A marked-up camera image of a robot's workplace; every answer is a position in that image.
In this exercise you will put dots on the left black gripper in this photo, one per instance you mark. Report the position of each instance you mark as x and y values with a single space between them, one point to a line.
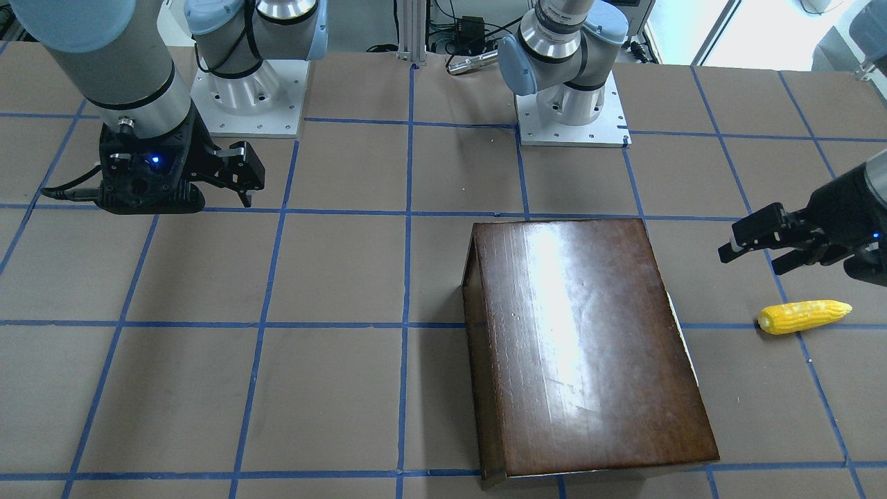
840 208

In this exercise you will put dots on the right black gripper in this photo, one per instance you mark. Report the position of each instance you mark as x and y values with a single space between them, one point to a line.
197 156

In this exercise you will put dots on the yellow corn cob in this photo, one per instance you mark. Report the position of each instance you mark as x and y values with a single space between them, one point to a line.
781 319

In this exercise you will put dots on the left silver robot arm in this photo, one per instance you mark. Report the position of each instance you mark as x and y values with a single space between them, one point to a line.
574 44

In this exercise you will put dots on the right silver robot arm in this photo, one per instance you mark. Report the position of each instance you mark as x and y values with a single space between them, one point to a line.
113 53

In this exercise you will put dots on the dark wooden drawer cabinet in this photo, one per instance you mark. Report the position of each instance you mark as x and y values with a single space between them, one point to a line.
577 361

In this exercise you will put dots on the black power adapter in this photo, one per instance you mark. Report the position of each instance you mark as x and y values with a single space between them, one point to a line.
470 33

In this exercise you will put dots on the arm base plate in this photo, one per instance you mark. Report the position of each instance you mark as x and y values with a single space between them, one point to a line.
266 104
563 116

